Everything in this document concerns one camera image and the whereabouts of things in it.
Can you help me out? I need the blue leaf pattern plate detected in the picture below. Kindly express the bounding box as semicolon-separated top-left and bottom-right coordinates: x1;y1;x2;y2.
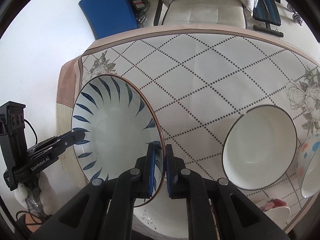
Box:
71;75;165;197

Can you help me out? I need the white plate grey flower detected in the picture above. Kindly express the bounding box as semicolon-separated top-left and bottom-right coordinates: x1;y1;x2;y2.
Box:
132;188;189;239

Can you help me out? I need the white gloved left hand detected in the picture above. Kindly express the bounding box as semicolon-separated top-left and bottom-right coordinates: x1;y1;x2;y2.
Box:
14;172;57;216

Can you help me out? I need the white bowl black rim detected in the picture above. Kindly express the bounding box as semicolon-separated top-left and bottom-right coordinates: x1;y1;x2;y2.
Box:
222;105;297;191

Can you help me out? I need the patterned tablecloth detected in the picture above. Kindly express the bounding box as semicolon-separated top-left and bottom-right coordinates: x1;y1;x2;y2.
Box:
55;24;320;239

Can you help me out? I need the small white bowl red pattern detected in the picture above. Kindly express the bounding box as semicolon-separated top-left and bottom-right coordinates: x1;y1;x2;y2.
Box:
256;198;291;229

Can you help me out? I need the polka dot large bowl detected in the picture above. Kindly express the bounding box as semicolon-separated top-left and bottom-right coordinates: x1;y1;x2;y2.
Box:
296;133;320;198

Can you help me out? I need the blue folder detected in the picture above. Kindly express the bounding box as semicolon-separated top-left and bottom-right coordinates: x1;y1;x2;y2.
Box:
79;0;138;40

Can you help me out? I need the white cushioned chair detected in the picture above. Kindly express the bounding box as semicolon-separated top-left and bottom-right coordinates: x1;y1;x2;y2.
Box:
143;0;246;29

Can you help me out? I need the metal dumbbell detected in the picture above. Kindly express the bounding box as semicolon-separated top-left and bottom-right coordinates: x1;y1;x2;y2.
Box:
287;3;303;26

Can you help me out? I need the black cable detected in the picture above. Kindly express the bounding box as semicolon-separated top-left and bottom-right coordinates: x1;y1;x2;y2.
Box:
15;118;51;227

